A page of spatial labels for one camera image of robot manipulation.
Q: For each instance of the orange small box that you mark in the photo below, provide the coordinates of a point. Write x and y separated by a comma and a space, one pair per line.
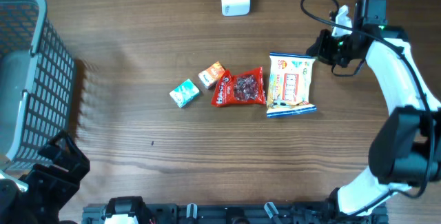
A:
210, 76

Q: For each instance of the grey plastic basket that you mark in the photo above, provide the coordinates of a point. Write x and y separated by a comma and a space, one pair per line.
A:
37, 82

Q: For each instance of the red candy bag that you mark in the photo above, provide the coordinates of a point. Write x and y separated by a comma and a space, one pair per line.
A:
242, 89

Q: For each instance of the yellow snack bag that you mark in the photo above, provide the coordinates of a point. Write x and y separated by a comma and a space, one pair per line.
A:
289, 84

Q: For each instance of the teal small box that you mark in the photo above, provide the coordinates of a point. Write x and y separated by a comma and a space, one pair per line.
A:
184, 93

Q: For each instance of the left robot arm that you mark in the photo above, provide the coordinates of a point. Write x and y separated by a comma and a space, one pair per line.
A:
17, 208

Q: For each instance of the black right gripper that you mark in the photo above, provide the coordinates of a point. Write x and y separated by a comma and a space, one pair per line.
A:
319, 49

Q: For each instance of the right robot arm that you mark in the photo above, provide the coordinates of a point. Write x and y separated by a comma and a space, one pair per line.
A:
405, 155

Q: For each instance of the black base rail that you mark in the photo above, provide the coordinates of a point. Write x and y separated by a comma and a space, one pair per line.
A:
295, 213

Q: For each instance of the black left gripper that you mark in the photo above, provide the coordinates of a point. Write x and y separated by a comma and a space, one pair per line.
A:
65, 184

